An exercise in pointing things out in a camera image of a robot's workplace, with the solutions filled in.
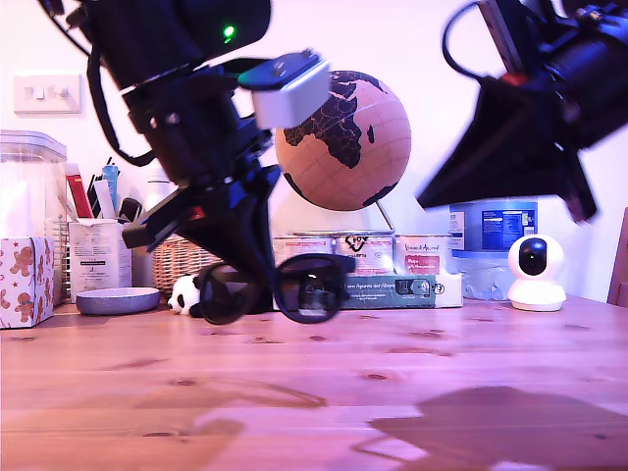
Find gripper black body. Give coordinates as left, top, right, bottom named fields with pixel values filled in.
left=122, top=82, right=284, bottom=249

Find black sunglasses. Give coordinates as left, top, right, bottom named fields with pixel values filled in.
left=198, top=253, right=357, bottom=326

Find white insulated bottle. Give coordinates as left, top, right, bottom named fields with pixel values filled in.
left=144, top=165, right=179, bottom=232

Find large clear water bottle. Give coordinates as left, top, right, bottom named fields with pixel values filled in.
left=447, top=198, right=539, bottom=302

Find panda plush toy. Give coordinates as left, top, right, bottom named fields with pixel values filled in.
left=167, top=273, right=274, bottom=319

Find blue tube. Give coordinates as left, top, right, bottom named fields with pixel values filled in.
left=101, top=165, right=122, bottom=217

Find cork globe on stand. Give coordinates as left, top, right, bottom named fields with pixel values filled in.
left=272, top=71, right=413, bottom=239

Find white plastic stick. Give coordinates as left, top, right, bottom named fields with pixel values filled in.
left=93, top=181, right=118, bottom=221

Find black pen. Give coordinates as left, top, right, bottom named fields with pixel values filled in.
left=85, top=157, right=115, bottom=221

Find red and white tube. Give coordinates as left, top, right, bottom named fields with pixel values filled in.
left=64, top=163, right=95, bottom=221

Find grey speckled shallow bowl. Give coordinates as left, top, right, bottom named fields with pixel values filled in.
left=75, top=287, right=162, bottom=318

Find white printed carton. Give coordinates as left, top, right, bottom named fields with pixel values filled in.
left=68, top=219, right=134, bottom=304

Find brown wooden chair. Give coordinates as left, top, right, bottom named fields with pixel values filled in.
left=605, top=206, right=628, bottom=309

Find green and white cardboard tray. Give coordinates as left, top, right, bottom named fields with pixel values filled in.
left=270, top=273, right=464, bottom=313

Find clear plastic storage container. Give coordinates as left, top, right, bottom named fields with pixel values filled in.
left=0, top=130, right=69, bottom=308

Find gingerbread print tissue box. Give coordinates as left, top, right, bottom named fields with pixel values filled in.
left=0, top=236, right=56, bottom=331

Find wicker basket with handle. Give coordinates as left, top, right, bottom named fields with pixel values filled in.
left=150, top=234, right=222, bottom=296

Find arm thick black cable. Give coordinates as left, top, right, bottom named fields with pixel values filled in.
left=440, top=1, right=495, bottom=82
left=86, top=46, right=161, bottom=167

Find small white round camera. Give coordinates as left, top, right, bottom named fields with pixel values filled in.
left=505, top=234, right=567, bottom=314

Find black glossy handle tool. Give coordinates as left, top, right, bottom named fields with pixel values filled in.
left=117, top=197, right=146, bottom=232

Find arm pale camera box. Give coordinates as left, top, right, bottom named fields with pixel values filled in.
left=236, top=47, right=332, bottom=131

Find white wall light switch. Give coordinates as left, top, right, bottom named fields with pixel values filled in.
left=13, top=74, right=83, bottom=118

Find wire mesh pen holder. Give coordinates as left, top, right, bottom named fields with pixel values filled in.
left=44, top=215, right=71, bottom=301

